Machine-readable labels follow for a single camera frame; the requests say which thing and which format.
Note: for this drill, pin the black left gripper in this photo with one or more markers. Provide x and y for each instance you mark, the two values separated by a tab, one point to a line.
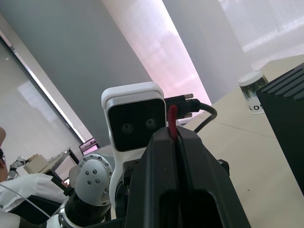
124	190

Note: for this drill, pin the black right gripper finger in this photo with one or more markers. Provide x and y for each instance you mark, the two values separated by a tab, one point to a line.
199	166

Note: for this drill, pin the white lidded printed canister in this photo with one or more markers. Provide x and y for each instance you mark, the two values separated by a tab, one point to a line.
251	95

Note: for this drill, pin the black ribbed box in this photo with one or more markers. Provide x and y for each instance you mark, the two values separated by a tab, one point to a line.
285	123

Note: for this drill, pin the background desk with clutter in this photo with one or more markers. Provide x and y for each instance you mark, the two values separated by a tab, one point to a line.
47	164

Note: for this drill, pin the background monitor screen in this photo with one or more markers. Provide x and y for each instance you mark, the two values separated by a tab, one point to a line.
89	145

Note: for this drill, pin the person in white shirt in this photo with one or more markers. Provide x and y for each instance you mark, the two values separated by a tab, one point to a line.
26	187

